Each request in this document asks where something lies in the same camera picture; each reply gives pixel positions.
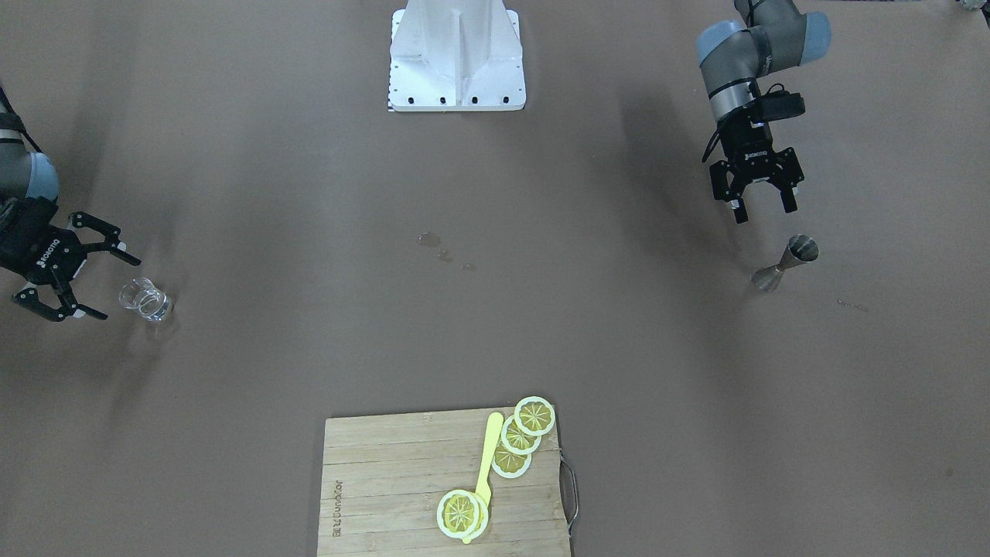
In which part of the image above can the lemon slice near spoon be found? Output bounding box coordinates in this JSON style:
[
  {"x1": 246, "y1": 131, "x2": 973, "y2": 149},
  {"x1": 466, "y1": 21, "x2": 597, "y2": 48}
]
[{"x1": 492, "y1": 444, "x2": 533, "y2": 479}]

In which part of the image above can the lemon slice end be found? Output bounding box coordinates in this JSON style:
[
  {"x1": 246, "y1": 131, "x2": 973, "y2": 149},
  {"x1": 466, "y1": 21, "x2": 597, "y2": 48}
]
[{"x1": 514, "y1": 395, "x2": 556, "y2": 436}]

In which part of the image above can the lemon slice middle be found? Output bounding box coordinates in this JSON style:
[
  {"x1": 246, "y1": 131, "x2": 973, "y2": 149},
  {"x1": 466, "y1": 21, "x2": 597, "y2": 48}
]
[{"x1": 500, "y1": 417, "x2": 541, "y2": 457}]

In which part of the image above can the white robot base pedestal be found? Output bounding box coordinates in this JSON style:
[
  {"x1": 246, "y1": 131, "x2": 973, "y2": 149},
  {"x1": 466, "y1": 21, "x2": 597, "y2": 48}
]
[{"x1": 387, "y1": 1, "x2": 527, "y2": 112}]

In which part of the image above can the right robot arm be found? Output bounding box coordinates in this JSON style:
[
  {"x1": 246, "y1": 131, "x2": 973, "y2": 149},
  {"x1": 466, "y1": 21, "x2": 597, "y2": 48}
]
[{"x1": 1, "y1": 93, "x2": 141, "y2": 322}]

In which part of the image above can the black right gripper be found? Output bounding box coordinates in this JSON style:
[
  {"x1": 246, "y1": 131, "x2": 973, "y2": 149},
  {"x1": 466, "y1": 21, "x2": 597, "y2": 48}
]
[{"x1": 0, "y1": 197, "x2": 143, "y2": 323}]

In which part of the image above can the lemon slice on spoon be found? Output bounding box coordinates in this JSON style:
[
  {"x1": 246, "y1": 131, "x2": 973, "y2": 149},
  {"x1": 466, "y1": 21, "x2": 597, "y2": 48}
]
[{"x1": 435, "y1": 489, "x2": 490, "y2": 544}]

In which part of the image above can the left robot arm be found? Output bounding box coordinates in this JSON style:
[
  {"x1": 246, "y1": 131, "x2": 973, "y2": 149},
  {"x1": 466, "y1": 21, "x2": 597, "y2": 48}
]
[{"x1": 695, "y1": 1, "x2": 832, "y2": 224}]

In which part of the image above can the yellow plastic spoon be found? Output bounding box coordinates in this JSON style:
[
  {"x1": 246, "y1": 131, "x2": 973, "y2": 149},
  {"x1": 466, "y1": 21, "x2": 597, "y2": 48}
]
[{"x1": 463, "y1": 412, "x2": 504, "y2": 544}]

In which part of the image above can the steel measuring jigger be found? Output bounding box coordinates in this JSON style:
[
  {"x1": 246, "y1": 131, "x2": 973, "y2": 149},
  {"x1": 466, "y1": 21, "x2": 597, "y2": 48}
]
[{"x1": 750, "y1": 235, "x2": 820, "y2": 292}]

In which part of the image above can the wooden cutting board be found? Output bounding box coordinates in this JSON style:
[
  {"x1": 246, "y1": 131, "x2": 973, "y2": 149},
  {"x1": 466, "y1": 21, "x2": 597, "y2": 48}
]
[{"x1": 316, "y1": 408, "x2": 573, "y2": 556}]

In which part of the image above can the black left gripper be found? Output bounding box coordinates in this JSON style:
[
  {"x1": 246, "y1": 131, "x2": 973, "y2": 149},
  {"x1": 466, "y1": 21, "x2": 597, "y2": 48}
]
[{"x1": 710, "y1": 112, "x2": 804, "y2": 224}]

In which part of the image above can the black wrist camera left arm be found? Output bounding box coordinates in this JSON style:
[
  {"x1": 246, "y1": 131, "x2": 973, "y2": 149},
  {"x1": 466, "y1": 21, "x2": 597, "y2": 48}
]
[{"x1": 746, "y1": 91, "x2": 806, "y2": 123}]

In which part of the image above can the clear glass cup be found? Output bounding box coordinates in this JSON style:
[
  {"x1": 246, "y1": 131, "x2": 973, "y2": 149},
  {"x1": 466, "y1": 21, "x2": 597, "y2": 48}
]
[{"x1": 119, "y1": 276, "x2": 174, "y2": 322}]

